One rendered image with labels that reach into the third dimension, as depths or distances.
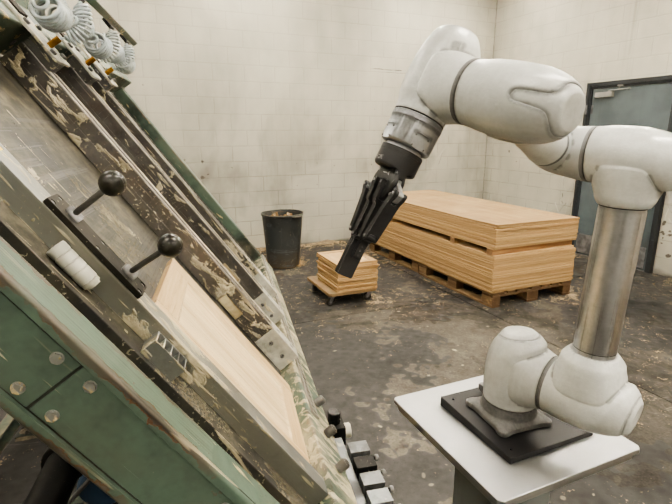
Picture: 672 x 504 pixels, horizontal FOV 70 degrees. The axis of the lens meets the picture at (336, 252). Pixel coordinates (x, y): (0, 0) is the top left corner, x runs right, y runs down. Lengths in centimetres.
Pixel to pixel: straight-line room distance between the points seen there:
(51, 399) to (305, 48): 644
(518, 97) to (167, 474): 66
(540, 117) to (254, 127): 597
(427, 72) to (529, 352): 86
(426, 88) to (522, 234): 396
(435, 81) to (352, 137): 627
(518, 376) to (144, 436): 104
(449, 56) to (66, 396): 69
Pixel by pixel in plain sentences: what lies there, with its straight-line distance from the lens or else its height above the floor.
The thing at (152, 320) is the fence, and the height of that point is 130.
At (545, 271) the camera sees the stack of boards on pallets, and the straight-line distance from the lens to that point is 503.
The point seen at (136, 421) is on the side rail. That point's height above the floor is 127.
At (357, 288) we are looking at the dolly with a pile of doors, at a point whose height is 15.
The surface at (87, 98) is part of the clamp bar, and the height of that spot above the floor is 169.
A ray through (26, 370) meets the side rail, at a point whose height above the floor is 135.
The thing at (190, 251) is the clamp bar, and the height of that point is 127.
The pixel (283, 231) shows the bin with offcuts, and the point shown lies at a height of 46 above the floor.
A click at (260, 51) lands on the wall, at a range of 667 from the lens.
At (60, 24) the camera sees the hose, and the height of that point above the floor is 181.
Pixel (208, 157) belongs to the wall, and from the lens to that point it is 645.
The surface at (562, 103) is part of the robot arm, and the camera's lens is 72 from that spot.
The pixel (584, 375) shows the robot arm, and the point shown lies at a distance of 135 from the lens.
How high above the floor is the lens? 160
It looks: 14 degrees down
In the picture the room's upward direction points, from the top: straight up
